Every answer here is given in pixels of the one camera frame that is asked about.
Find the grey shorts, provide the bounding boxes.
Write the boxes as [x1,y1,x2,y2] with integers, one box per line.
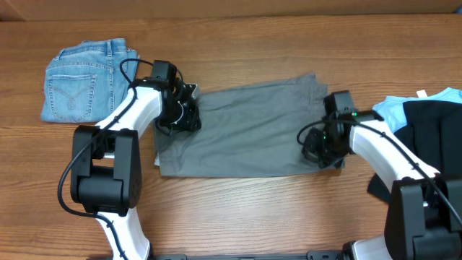
[154,74,328,178]

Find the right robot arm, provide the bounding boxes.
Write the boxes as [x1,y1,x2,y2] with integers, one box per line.
[297,91,461,260]

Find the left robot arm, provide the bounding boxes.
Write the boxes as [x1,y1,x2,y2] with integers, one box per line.
[58,60,201,259]

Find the light blue t-shirt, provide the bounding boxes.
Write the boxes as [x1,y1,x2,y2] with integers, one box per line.
[372,87,461,132]

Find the folded blue denim jeans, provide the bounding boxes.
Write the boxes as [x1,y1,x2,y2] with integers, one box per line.
[40,38,139,123]

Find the black garment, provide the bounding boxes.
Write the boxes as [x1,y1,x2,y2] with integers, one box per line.
[367,100,462,204]

